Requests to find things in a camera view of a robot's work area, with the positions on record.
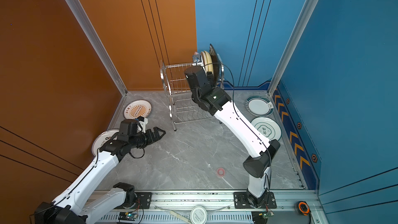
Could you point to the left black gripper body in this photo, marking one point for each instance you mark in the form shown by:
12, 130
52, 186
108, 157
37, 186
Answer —
138, 141

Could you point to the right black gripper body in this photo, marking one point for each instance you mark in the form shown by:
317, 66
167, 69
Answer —
196, 98

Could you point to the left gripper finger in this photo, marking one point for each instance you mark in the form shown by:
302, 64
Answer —
154, 138
155, 131

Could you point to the black floral square plate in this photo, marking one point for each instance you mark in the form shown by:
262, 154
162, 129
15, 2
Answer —
216, 65

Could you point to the yellow round plate with bear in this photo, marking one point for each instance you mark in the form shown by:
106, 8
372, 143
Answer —
208, 63

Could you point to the cream round plate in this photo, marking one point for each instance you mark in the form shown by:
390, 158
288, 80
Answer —
203, 57

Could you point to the steel two-tier dish rack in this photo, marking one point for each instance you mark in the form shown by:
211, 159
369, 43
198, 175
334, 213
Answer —
181, 106

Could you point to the white plate dark green rim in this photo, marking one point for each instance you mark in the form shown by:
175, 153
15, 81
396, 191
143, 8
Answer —
259, 106

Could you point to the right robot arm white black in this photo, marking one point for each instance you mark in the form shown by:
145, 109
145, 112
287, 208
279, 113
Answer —
261, 149

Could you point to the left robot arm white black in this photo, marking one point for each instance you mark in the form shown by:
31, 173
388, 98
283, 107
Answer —
70, 207

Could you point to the white plate orange sunburst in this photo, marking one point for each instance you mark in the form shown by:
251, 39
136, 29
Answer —
137, 108

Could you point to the white plate red characters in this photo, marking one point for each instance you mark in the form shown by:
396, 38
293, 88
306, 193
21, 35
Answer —
102, 139

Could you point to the green circuit board left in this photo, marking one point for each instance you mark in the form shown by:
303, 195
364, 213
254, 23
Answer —
127, 216

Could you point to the green circuit board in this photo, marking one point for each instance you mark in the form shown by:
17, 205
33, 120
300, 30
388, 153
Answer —
127, 216
261, 217

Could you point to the wooden stick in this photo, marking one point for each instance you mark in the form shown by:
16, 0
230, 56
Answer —
186, 220

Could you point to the green circuit board right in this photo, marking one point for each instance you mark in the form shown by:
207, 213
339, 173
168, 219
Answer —
261, 217

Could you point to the orange black tape measure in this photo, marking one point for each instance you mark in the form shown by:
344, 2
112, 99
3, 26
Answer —
302, 208

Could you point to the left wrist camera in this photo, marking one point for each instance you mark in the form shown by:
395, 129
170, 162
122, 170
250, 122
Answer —
142, 122

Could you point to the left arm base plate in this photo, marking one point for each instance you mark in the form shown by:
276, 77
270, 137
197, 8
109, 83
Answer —
143, 199

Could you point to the aluminium front rail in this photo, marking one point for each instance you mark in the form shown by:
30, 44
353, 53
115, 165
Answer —
219, 205

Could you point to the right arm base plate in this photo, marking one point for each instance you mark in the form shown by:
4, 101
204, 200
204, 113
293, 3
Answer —
239, 199

